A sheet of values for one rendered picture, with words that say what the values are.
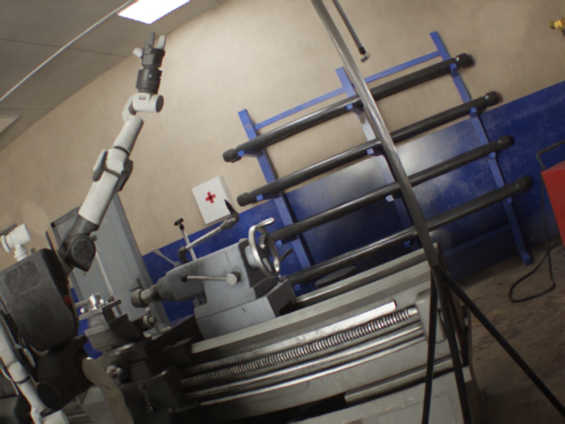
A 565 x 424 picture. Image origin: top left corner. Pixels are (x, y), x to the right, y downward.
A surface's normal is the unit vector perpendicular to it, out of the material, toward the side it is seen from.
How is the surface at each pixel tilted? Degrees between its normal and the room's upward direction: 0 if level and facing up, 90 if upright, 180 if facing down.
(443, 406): 90
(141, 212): 90
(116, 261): 90
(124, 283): 90
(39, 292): 109
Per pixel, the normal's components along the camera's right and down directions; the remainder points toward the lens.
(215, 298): -0.43, -0.26
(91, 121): -0.29, 0.14
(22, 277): 0.29, -0.03
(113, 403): 0.93, 0.07
